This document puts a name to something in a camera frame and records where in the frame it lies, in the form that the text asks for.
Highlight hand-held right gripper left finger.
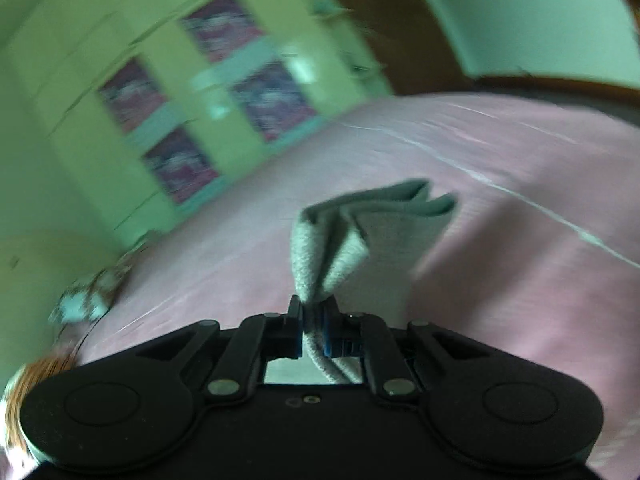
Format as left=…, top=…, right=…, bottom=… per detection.
left=134, top=295, right=305, bottom=404

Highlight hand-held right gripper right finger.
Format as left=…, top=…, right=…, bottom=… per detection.
left=321, top=295, right=497, bottom=404

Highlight grey pants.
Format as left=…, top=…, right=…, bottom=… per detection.
left=291, top=178, right=459, bottom=386

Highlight bed with pink checked sheet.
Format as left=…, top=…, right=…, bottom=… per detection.
left=75, top=91, right=640, bottom=476

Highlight white teal patterned pillow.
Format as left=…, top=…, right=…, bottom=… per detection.
left=47, top=255, right=136, bottom=328

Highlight cream headboard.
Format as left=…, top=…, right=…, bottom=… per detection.
left=0, top=227, right=136, bottom=371

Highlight orange striped pillow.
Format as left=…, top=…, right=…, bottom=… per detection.
left=0, top=352, right=78, bottom=466

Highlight cream wardrobe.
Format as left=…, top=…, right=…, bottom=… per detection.
left=0, top=0, right=396, bottom=241

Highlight brown wooden door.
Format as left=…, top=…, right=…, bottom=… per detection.
left=317, top=0, right=483, bottom=98

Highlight purple wall poster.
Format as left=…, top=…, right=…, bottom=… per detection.
left=231, top=60, right=318, bottom=143
left=180, top=0, right=266, bottom=63
left=142, top=127, right=221, bottom=205
left=97, top=57, right=168, bottom=133

